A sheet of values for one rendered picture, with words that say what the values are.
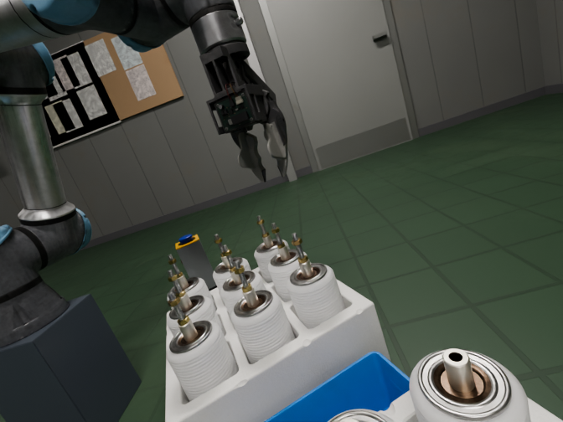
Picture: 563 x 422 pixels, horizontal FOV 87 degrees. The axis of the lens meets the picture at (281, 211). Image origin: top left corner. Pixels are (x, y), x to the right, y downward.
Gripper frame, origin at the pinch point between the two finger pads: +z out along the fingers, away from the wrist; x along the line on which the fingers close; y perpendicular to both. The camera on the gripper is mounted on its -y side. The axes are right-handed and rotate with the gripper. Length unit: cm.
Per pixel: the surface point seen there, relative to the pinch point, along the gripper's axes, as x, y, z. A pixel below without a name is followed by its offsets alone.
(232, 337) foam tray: -16.5, 8.6, 28.3
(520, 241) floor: 47, -46, 46
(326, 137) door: -46, -262, 15
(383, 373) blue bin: 10.3, 7.7, 38.0
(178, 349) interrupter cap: -17.9, 19.5, 20.9
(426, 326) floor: 18, -13, 46
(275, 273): -9.3, -3.7, 22.2
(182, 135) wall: -185, -224, -37
